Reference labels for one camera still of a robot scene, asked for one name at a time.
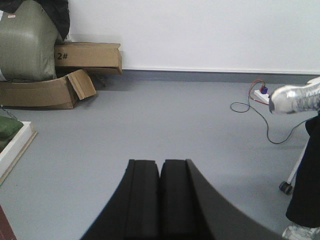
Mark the brown wooden door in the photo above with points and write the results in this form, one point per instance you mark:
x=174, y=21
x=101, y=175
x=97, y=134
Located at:
x=6, y=232

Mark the upper green sandbag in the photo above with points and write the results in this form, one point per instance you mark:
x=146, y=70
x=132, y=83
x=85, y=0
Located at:
x=9, y=127

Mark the open cardboard box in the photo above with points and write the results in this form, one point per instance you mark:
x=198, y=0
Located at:
x=61, y=93

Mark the white sneaker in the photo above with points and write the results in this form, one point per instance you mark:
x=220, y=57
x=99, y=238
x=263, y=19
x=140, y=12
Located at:
x=297, y=232

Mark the green sandbag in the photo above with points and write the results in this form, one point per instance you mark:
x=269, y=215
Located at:
x=3, y=143
x=9, y=127

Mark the chair caster wheel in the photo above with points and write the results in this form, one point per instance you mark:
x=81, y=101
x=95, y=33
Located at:
x=286, y=186

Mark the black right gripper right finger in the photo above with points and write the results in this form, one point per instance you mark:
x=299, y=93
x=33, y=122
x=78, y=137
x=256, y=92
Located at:
x=192, y=209

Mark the flat cardboard box labelled 2# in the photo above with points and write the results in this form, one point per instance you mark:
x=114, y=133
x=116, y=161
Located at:
x=94, y=57

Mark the lower green sandbag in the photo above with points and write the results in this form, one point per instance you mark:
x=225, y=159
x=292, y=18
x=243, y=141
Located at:
x=3, y=143

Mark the white wooden edge rail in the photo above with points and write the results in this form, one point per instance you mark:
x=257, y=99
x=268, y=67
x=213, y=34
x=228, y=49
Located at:
x=15, y=149

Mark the black trouser leg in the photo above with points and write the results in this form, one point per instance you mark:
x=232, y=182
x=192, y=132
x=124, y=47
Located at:
x=304, y=207

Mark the white power strip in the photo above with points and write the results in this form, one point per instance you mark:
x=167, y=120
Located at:
x=262, y=94

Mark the large olive woven sack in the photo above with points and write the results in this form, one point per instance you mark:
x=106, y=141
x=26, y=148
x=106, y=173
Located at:
x=27, y=40

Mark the raised silver sneaker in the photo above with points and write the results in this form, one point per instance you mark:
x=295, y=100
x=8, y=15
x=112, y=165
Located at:
x=290, y=99

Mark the black curved right gripper left finger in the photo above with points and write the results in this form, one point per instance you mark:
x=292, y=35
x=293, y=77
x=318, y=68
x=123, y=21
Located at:
x=132, y=213

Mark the black jacket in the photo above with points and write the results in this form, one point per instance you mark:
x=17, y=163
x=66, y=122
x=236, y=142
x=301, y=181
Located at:
x=58, y=11

